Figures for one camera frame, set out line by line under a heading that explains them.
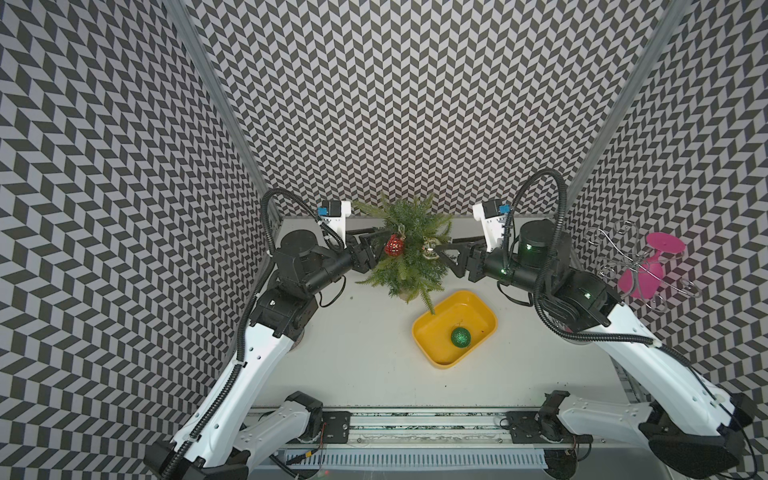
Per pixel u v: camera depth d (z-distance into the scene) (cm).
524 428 73
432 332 89
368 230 56
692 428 38
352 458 69
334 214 53
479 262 50
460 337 83
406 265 71
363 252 54
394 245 70
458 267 53
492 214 50
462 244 52
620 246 89
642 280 65
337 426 73
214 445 36
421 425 74
